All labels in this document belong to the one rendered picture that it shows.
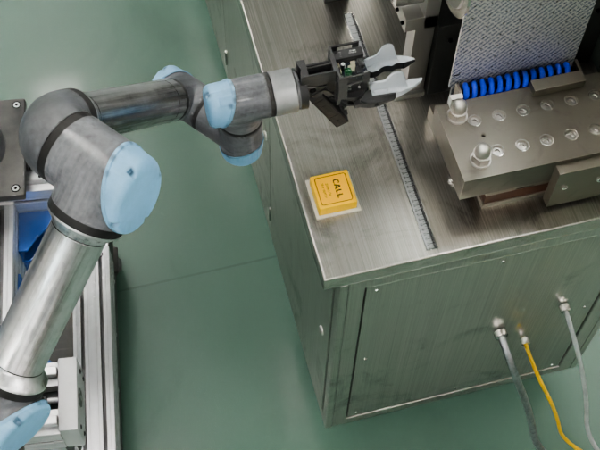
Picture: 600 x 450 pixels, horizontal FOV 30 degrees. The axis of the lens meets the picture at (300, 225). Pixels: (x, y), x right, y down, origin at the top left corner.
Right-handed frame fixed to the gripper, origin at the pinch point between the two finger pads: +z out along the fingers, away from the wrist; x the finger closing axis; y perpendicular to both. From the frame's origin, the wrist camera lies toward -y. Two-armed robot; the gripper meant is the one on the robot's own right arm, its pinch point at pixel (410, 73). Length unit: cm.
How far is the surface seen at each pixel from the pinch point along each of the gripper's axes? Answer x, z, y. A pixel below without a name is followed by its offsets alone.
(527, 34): 0.2, 20.3, 4.2
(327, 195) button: -10.2, -16.9, -16.9
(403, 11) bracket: 9.6, 1.2, 4.9
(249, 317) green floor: 14, -28, -109
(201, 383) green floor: -1, -44, -109
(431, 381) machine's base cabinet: -23, 6, -86
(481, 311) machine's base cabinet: -24, 13, -51
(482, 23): 0.1, 11.4, 9.6
